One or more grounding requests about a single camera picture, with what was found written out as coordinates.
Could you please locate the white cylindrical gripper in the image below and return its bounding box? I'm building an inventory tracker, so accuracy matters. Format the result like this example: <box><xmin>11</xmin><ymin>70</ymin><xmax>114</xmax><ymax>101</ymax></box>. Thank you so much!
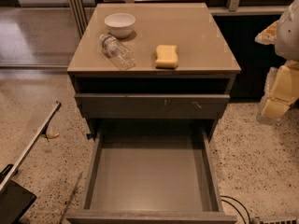
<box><xmin>261</xmin><ymin>61</ymin><xmax>299</xmax><ymax>120</ymax></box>

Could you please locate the yellow sponge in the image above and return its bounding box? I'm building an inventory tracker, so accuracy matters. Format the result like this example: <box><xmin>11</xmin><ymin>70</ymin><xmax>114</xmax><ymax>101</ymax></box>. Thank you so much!
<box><xmin>155</xmin><ymin>45</ymin><xmax>178</xmax><ymax>69</ymax></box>

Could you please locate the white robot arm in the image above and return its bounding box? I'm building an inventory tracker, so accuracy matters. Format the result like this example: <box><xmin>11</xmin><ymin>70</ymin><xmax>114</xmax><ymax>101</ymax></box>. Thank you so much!
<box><xmin>255</xmin><ymin>0</ymin><xmax>299</xmax><ymax>125</ymax></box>

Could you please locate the grey drawer cabinet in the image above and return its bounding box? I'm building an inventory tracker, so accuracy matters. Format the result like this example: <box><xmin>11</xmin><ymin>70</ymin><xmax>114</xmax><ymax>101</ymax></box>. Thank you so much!
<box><xmin>66</xmin><ymin>2</ymin><xmax>242</xmax><ymax>224</ymax></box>

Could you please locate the open grey drawer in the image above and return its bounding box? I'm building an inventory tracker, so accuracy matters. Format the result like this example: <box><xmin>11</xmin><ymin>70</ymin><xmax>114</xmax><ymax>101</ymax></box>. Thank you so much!
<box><xmin>66</xmin><ymin>129</ymin><xmax>236</xmax><ymax>224</ymax></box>

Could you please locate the closed grey upper drawer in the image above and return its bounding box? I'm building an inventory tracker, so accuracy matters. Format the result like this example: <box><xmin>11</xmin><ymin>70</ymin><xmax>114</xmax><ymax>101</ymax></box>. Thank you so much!
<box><xmin>75</xmin><ymin>93</ymin><xmax>230</xmax><ymax>119</ymax></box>

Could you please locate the white power strip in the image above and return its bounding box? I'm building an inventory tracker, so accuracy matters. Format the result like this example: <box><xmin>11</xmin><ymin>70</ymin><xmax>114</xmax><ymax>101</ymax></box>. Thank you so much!
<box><xmin>252</xmin><ymin>217</ymin><xmax>299</xmax><ymax>224</ymax></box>

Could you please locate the clear plastic water bottle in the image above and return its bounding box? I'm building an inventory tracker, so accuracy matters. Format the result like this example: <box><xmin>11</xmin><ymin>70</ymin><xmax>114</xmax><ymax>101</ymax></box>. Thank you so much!
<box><xmin>99</xmin><ymin>35</ymin><xmax>135</xmax><ymax>71</ymax></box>

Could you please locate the white ceramic bowl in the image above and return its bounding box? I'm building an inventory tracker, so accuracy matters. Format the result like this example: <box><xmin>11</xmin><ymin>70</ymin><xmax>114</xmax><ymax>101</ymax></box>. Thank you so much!
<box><xmin>104</xmin><ymin>13</ymin><xmax>135</xmax><ymax>38</ymax></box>

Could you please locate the black case on floor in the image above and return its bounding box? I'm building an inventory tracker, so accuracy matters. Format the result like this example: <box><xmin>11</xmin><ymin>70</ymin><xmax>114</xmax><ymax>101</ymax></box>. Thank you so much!
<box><xmin>0</xmin><ymin>163</ymin><xmax>37</xmax><ymax>224</ymax></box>

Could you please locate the black cable on floor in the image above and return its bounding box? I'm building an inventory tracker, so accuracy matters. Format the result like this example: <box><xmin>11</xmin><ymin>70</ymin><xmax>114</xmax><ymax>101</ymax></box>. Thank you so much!
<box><xmin>220</xmin><ymin>195</ymin><xmax>252</xmax><ymax>224</ymax></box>

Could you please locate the metal table frame edge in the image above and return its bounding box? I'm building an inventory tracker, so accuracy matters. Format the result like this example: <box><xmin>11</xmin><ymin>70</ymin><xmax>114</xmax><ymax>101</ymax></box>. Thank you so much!
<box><xmin>0</xmin><ymin>101</ymin><xmax>62</xmax><ymax>194</ymax></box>

